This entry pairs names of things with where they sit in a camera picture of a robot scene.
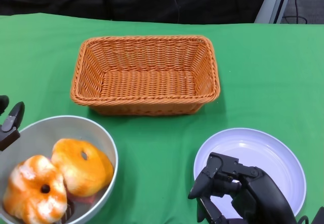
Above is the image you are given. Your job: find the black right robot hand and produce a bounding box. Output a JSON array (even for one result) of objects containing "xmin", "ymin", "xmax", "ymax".
[{"xmin": 187, "ymin": 152, "xmax": 297, "ymax": 224}]

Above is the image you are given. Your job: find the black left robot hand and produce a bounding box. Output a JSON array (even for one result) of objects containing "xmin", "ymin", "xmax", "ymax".
[{"xmin": 0, "ymin": 95, "xmax": 25, "ymax": 151}]

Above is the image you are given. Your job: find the grey round bowl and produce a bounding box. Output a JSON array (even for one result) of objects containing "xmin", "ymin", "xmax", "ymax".
[{"xmin": 0, "ymin": 115, "xmax": 119, "ymax": 224}]

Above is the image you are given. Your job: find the orange white pumpkin bread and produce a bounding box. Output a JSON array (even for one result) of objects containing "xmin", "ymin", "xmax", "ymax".
[{"xmin": 3, "ymin": 155, "xmax": 68, "ymax": 224}]

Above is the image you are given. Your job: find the plain orange bread ring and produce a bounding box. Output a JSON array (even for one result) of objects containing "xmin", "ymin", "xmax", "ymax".
[{"xmin": 51, "ymin": 138, "xmax": 114, "ymax": 198}]

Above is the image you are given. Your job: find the white round plate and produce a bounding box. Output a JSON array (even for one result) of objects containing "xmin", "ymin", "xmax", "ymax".
[{"xmin": 193, "ymin": 128, "xmax": 307, "ymax": 219}]

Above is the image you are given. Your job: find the orange wicker basket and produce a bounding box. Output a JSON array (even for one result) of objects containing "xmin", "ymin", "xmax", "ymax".
[{"xmin": 70, "ymin": 35, "xmax": 221, "ymax": 117}]

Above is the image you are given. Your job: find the green tablecloth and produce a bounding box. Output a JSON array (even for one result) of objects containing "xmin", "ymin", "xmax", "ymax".
[{"xmin": 0, "ymin": 15, "xmax": 324, "ymax": 224}]

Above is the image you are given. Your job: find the grey metal stand leg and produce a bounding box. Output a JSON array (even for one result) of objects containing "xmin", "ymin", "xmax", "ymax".
[{"xmin": 254, "ymin": 0, "xmax": 298, "ymax": 24}]

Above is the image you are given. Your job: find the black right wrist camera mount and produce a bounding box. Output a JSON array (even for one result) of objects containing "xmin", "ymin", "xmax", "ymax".
[{"xmin": 312, "ymin": 205, "xmax": 324, "ymax": 224}]

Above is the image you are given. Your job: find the black floor cable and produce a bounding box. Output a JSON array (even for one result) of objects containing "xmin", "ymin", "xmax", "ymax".
[{"xmin": 282, "ymin": 0, "xmax": 308, "ymax": 24}]

